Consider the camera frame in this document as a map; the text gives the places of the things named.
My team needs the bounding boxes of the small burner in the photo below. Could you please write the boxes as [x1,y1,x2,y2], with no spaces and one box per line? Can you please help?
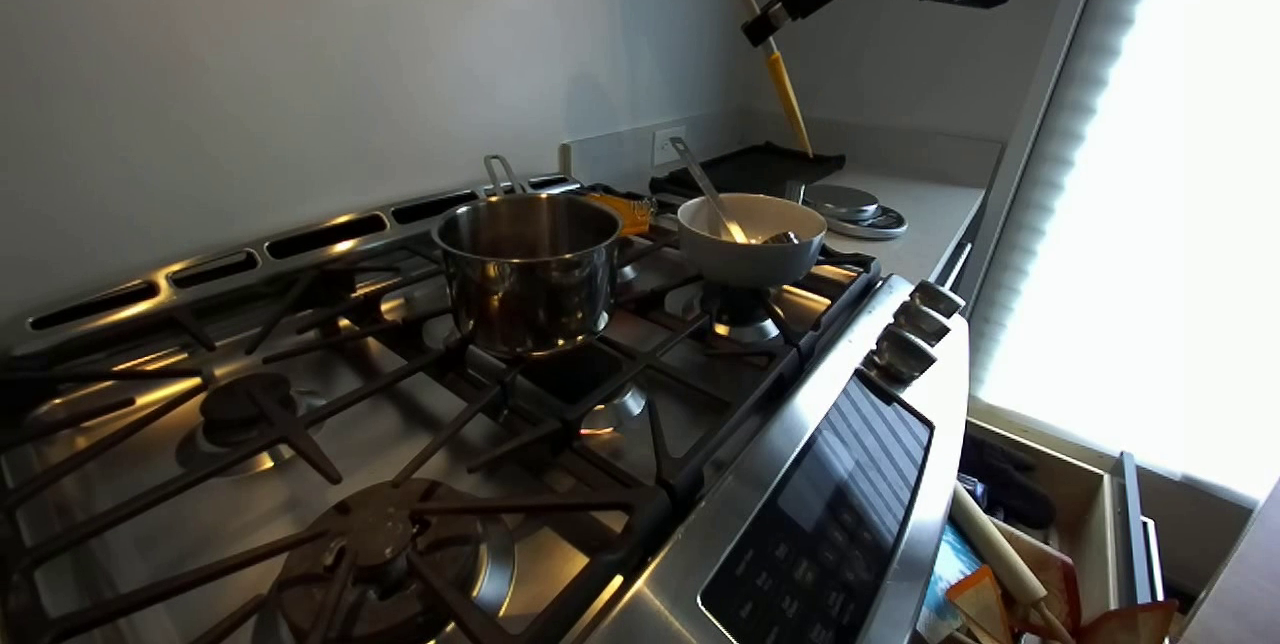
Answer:
[578,382,651,437]

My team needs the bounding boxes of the round silver kitchen scale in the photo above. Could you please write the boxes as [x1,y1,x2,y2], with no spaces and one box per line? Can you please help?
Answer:
[800,183,910,242]

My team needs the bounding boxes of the window with blind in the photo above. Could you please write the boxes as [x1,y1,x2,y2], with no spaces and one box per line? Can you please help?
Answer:
[968,0,1280,507]

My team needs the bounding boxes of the large black burner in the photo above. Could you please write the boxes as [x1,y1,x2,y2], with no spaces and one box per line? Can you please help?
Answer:
[268,477,518,644]

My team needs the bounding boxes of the drawer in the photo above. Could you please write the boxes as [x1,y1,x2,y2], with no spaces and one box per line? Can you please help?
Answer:
[918,412,1169,644]

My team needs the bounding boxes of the stainless steel gas stove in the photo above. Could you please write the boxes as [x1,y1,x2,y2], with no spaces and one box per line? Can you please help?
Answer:
[0,156,972,644]

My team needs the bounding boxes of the drawer handle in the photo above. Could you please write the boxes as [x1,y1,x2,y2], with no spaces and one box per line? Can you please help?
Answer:
[1138,512,1168,607]

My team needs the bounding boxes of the grey bowl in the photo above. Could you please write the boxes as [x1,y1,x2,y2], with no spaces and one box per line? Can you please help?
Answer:
[677,192,829,291]

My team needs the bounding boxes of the stove knob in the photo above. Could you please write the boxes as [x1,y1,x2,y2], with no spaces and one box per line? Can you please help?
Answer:
[864,323,938,389]
[911,278,967,319]
[892,298,950,347]

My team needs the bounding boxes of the black tray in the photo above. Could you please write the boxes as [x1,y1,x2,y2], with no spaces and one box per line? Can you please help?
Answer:
[649,141,847,204]

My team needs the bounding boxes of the orange scraper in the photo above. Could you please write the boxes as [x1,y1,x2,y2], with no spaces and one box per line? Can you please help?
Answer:
[944,564,1015,644]

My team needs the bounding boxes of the brown silicone tool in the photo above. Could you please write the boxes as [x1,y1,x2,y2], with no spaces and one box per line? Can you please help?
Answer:
[1074,599,1182,644]

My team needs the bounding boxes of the burner with silver ring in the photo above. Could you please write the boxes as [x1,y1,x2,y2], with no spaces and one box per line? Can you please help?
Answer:
[698,286,793,346]

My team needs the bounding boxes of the wooden rolling pin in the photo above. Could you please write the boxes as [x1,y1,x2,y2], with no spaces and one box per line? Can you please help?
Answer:
[948,482,1078,644]

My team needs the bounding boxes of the metal spatula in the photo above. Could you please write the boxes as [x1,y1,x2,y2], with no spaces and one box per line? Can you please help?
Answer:
[667,135,802,247]

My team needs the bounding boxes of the wooden spatula with yellow blade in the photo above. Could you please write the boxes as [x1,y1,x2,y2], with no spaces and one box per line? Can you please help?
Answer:
[697,0,815,158]

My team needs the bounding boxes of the yellow kitchen tool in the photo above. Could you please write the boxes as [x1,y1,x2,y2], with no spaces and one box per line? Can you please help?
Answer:
[584,187,658,237]

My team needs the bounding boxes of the stainless steel pot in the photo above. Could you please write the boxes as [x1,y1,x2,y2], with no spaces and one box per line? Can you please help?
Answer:
[432,154,624,358]

